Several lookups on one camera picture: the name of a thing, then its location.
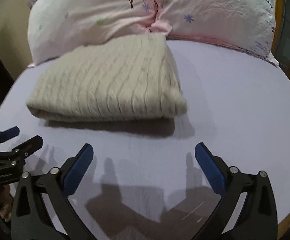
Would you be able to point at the beige cable knit sweater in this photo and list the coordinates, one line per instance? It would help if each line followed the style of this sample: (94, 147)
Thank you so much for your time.
(128, 78)

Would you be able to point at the pink floral pillow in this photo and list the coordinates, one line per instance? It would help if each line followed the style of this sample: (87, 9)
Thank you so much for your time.
(244, 25)
(56, 27)

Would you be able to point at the lavender bed sheet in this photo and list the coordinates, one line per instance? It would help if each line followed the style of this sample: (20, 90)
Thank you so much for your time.
(144, 181)

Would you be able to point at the pink floral pillow left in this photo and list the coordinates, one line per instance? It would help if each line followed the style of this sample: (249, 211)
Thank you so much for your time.
(56, 27)

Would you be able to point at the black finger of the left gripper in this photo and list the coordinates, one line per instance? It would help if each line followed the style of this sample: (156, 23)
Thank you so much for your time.
(24, 150)

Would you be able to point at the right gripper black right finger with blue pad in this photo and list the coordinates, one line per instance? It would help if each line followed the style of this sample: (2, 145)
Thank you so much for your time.
(258, 217)

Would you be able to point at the pink floral pillow right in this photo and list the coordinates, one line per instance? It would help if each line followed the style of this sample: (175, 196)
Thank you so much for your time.
(244, 25)

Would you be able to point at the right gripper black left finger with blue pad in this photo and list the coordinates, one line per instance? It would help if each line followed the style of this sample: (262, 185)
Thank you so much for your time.
(30, 218)

